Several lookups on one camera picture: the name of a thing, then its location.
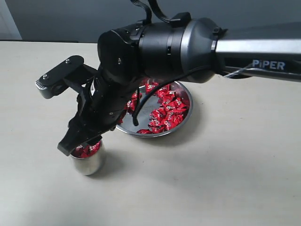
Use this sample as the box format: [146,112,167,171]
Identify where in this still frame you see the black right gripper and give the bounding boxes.
[57,69,141,156]

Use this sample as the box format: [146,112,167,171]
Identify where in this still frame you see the red candy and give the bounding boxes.
[166,97,189,113]
[150,108,166,122]
[145,80,159,94]
[125,91,142,114]
[72,141,101,158]
[157,84,170,98]
[162,112,184,130]

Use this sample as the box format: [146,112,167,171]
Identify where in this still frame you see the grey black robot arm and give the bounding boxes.
[58,18,301,155]

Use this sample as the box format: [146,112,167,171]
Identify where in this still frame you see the stainless steel cup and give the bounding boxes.
[70,140,106,176]

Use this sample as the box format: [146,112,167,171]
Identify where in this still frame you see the round stainless steel plate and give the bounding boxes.
[117,81,193,138]

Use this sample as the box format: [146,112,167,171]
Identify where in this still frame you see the red wrapped candy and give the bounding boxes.
[166,97,189,113]
[145,80,159,94]
[162,112,184,130]
[150,108,166,122]
[157,84,170,98]
[125,91,142,114]

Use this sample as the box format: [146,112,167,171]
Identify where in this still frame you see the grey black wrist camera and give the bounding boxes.
[35,55,97,99]

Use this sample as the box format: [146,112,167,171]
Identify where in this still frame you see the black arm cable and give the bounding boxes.
[130,0,301,127]

